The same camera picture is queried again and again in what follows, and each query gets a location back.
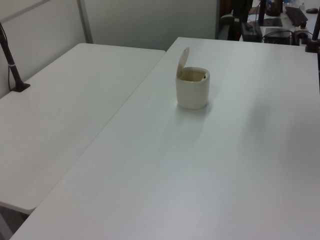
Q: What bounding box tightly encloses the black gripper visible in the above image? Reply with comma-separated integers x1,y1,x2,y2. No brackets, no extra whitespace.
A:
221,9,243,41

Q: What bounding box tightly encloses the cream trash bin lid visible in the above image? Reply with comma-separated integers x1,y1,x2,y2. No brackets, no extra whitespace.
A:
176,46,191,80

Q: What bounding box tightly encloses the cream plastic trash bin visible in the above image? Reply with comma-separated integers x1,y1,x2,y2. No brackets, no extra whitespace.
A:
174,66,211,111

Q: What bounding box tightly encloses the black box with green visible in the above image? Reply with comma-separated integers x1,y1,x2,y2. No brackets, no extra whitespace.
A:
241,21,263,42

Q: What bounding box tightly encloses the black monitor stand pole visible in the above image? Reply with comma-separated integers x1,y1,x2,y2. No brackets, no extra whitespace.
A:
258,0,266,26

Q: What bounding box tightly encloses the black flat desk pad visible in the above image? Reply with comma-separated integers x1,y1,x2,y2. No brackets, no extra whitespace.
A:
262,17,283,27

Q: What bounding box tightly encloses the black electronics box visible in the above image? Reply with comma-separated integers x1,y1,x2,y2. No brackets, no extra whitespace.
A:
263,27,293,45

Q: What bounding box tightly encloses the black computer keyboard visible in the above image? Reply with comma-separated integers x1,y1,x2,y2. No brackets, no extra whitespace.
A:
284,6,310,26

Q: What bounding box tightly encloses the emergency stop button box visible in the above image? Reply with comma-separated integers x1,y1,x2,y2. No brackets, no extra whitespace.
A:
293,21,310,39

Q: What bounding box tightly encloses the white folding table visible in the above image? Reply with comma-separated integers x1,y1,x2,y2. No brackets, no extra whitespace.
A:
0,42,167,216

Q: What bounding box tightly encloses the grey partition end post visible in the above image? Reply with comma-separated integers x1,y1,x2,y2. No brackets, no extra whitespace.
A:
214,0,221,40

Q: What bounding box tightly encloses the black clamped camera pole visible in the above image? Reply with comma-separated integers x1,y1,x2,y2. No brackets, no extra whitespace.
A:
0,21,31,94
304,18,320,53

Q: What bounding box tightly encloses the grey partition corner post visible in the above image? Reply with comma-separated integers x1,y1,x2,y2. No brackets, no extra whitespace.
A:
76,0,94,45

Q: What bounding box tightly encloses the black pole cable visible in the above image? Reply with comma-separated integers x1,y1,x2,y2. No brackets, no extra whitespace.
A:
0,21,14,91

